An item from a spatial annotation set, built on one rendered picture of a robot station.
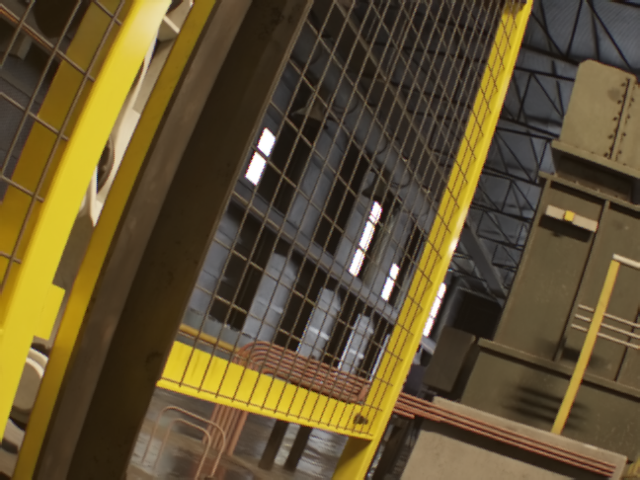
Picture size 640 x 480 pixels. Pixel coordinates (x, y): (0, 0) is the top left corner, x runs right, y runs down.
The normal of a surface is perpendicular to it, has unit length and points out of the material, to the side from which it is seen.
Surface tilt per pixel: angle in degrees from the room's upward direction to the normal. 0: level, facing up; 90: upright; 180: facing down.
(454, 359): 90
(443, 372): 90
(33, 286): 90
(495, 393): 90
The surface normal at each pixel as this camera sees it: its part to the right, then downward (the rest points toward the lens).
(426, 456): -0.28, -0.23
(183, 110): 0.89, 0.30
